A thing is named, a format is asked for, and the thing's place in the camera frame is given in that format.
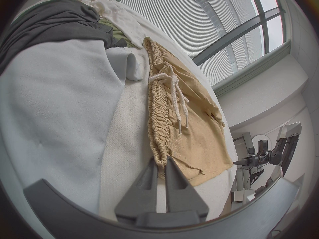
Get pale blue garment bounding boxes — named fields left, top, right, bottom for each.
left=0, top=38, right=144, bottom=215

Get window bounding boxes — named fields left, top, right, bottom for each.
left=119, top=0, right=292, bottom=87

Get white garment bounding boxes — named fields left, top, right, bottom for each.
left=60, top=0, right=145, bottom=50

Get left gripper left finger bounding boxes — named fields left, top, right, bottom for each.
left=114, top=157, right=159, bottom=220

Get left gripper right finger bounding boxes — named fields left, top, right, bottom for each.
left=164, top=155, right=209, bottom=221

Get tan drawstring shorts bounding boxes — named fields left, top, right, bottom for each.
left=143, top=37, right=234, bottom=187

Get black garment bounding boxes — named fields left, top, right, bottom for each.
left=0, top=0, right=127, bottom=72

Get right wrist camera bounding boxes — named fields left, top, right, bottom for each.
left=258, top=140, right=268, bottom=157

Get green garment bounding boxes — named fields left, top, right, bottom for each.
left=98, top=19, right=137, bottom=48

